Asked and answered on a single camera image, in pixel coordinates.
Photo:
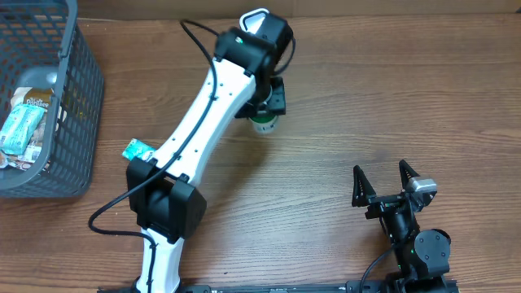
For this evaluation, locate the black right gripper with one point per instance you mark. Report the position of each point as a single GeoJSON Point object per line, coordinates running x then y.
{"type": "Point", "coordinates": [364, 194]}

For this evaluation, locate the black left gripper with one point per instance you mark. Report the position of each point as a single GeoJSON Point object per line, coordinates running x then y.
{"type": "Point", "coordinates": [275, 104]}

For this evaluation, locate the green lid white jar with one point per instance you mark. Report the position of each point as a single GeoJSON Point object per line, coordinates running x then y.
{"type": "Point", "coordinates": [264, 125]}

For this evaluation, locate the small teal white box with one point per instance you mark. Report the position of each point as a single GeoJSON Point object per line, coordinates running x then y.
{"type": "Point", "coordinates": [138, 149]}

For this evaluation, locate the brown white snack bag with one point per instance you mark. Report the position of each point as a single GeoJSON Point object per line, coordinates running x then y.
{"type": "Point", "coordinates": [35, 97]}

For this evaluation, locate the teal wipes packet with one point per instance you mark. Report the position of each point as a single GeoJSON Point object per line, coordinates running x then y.
{"type": "Point", "coordinates": [19, 128]}

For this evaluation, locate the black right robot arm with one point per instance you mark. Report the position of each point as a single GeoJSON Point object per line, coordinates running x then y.
{"type": "Point", "coordinates": [422, 256]}

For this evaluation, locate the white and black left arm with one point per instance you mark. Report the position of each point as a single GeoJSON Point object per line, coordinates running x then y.
{"type": "Point", "coordinates": [243, 82]}

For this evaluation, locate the white barcode scanner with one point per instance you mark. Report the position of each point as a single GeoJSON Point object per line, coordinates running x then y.
{"type": "Point", "coordinates": [252, 20]}

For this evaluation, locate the dark grey plastic basket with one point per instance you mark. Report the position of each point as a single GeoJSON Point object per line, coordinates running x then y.
{"type": "Point", "coordinates": [43, 47]}

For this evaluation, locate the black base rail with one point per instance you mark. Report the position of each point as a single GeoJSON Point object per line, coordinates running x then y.
{"type": "Point", "coordinates": [348, 287]}

